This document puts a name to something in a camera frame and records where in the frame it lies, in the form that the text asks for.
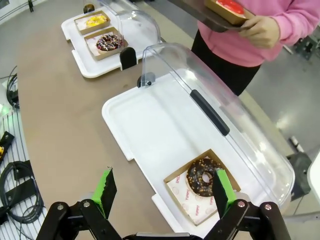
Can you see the black mounting bracket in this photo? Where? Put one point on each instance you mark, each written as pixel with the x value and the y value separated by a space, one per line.
pixel 6 140

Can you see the chocolate donut with nuts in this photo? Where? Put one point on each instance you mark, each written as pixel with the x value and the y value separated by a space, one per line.
pixel 197 175

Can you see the chocolate donut with sprinkles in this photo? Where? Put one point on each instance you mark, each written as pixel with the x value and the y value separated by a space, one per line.
pixel 108 43

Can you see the white display tray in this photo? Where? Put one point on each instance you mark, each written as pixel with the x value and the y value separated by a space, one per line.
pixel 150 130
pixel 85 70

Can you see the clear plastic tray lid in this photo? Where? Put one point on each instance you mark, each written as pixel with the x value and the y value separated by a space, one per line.
pixel 140 27
pixel 210 115

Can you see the person's left forearm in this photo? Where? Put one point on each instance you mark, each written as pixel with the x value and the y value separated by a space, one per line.
pixel 297 17

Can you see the person in pink hoodie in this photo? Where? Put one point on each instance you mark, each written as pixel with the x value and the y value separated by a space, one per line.
pixel 225 42

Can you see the distant standing person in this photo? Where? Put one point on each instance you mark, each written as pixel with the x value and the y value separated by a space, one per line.
pixel 31 5

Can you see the person's left hand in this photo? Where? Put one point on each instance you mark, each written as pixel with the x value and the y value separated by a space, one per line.
pixel 260 32

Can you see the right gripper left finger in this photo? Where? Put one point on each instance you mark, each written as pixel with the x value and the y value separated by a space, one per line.
pixel 105 192

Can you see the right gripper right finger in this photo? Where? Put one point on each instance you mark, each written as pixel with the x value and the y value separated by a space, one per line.
pixel 222 197

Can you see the black serving tray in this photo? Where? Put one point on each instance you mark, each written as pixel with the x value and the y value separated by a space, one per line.
pixel 197 12

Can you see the white printed paper liner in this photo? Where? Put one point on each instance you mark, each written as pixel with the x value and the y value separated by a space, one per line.
pixel 90 45
pixel 185 200
pixel 80 23

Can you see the white side table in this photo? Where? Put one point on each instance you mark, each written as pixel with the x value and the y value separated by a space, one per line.
pixel 315 180

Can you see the yellow glazed donut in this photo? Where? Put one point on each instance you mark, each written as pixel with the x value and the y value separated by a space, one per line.
pixel 96 21

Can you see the white ribbed base panel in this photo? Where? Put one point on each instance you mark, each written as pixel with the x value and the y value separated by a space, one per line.
pixel 15 155

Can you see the brown cardboard donut box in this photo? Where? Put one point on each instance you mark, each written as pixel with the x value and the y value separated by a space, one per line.
pixel 175 173
pixel 100 57
pixel 225 13
pixel 82 30

